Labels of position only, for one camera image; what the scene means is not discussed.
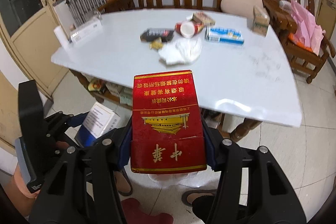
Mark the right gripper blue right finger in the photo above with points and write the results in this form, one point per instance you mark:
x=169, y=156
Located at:
x=210, y=144

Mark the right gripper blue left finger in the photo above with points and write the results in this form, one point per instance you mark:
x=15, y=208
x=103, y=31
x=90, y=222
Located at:
x=124, y=145

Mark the blue white small box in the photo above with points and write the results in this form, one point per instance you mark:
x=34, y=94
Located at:
x=99, y=121

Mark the red cigarette pack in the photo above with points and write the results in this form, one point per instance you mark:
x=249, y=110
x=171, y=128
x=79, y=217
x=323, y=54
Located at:
x=151, y=154

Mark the yellow snack wrapper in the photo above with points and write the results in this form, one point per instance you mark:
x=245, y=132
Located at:
x=156, y=44

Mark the white tissue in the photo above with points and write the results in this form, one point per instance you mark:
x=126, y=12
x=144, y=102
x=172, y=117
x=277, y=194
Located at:
x=181, y=51

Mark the black labelled box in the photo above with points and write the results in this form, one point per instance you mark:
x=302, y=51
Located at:
x=152, y=34

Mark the blue white medicine box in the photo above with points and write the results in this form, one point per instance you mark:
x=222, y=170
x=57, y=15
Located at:
x=223, y=35

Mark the crushed red paper cup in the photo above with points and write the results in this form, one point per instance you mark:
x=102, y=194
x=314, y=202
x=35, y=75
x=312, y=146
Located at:
x=188, y=29

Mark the brown patterned small box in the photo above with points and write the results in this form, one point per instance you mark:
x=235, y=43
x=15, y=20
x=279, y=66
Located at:
x=203, y=19

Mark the white red plastic trash bag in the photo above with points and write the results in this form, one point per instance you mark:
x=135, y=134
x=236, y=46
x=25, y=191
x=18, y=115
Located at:
x=207, y=178

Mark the person's left hand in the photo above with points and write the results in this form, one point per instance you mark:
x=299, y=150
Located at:
x=19, y=195

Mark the person's sandaled foot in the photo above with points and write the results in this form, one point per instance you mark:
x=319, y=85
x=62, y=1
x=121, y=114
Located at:
x=191, y=195

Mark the red plastic stool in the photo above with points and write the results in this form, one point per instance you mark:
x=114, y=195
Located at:
x=134, y=215

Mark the white paper roll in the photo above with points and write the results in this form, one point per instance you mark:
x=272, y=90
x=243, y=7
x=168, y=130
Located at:
x=62, y=38

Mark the white long box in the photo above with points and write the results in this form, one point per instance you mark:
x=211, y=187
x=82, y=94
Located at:
x=89, y=28

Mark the grey radiator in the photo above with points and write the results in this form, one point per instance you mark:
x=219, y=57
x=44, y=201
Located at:
x=74, y=12

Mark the tan green carton box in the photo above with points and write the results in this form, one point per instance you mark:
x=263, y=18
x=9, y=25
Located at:
x=261, y=21

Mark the pink plastic bag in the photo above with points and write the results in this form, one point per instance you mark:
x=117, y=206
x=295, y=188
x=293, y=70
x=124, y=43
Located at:
x=309, y=35

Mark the wooden door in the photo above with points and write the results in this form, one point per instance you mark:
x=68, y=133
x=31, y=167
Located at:
x=326, y=16

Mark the wooden armchair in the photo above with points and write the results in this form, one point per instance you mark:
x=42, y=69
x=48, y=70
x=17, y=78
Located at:
x=299, y=59

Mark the wooden coffee table frame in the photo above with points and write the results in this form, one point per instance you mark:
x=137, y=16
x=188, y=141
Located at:
x=166, y=106

